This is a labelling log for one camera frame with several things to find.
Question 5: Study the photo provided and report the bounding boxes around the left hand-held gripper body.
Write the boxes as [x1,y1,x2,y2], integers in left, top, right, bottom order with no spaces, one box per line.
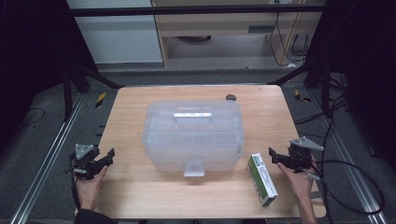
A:
[68,143,101,181]

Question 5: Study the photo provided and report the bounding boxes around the looped black floor cable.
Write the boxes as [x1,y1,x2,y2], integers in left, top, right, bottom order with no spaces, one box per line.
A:
[311,160,387,217]

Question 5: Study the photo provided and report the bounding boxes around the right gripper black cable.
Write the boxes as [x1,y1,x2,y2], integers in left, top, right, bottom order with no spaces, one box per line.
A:
[311,166,334,224]

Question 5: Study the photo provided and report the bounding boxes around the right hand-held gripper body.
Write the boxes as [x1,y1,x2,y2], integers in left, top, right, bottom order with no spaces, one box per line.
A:
[281,136,325,174]

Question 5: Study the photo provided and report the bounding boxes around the thin black floor cable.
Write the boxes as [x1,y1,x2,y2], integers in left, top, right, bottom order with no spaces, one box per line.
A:
[18,106,47,128]

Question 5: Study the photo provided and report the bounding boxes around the yellow and black tape strip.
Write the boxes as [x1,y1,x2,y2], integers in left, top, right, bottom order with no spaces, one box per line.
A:
[293,89,312,104]
[94,91,107,109]

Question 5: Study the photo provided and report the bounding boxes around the aluminium floor rail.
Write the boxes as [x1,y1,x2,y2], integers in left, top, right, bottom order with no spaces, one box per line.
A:
[309,89,389,224]
[9,92,86,224]

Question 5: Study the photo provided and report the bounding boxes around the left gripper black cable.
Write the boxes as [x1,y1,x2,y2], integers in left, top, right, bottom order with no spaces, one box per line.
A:
[70,174,82,210]

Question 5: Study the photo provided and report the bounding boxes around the white cabinet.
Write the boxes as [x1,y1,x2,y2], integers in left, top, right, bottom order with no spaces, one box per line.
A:
[65,0,163,65]

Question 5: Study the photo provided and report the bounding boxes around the green and white medicine box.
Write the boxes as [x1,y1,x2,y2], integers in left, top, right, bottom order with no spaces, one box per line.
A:
[247,152,279,207]

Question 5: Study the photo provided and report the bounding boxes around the person's left hand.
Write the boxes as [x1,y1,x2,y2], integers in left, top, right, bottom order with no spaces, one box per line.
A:
[75,165,109,213]

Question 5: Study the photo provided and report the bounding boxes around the black metal stand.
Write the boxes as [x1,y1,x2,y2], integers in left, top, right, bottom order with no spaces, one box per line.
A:
[61,60,125,123]
[268,57,332,119]

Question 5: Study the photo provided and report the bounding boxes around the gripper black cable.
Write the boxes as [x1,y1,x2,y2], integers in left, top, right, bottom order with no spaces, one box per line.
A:
[311,166,334,224]
[70,174,82,210]

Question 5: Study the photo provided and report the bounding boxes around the black cables under desk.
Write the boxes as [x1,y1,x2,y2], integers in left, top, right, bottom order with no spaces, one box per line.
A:
[268,11,311,68]

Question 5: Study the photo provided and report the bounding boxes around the clear plastic storage box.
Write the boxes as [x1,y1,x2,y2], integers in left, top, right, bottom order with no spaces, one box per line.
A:
[142,99,246,178]

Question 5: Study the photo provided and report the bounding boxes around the black floor cable bundle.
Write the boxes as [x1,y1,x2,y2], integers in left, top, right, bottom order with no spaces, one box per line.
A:
[293,73,351,141]

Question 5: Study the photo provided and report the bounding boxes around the person's right hand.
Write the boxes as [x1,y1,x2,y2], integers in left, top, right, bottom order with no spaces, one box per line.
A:
[276,161,316,206]

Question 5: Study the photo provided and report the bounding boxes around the dark curtain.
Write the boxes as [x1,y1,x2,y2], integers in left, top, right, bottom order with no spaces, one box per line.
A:
[306,0,396,174]
[0,0,98,150]

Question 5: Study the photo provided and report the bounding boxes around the black horizontal frame bar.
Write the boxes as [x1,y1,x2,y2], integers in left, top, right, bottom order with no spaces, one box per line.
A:
[65,4,327,17]

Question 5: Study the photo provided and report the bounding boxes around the wooden desk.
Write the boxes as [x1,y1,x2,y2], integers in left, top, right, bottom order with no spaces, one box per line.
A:
[151,0,326,68]

